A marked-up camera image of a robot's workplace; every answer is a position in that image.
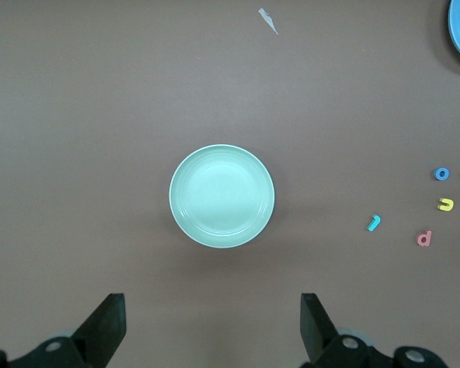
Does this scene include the white paper scrap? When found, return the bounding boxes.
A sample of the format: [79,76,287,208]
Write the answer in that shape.
[258,7,280,36]

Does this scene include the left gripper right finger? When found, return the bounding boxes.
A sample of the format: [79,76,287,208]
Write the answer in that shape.
[300,293,449,368]

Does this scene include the green plate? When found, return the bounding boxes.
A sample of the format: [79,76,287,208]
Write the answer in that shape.
[168,143,276,249]

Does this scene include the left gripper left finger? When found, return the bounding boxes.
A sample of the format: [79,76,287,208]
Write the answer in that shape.
[0,293,127,368]

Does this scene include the brown table cover sheet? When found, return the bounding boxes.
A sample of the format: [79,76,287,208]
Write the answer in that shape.
[0,0,460,368]

